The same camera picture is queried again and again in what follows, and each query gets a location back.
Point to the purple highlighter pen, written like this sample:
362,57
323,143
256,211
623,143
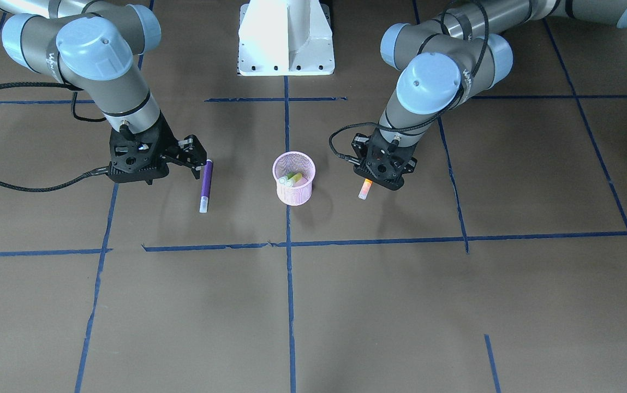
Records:
206,173

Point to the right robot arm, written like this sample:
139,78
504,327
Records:
90,46

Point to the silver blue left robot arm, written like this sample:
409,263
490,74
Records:
445,61

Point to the green highlighter pen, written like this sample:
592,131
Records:
282,179

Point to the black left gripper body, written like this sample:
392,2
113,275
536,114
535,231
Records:
410,164

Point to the orange highlighter pen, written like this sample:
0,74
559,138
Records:
365,189

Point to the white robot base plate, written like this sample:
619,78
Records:
278,38

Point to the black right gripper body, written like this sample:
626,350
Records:
169,143

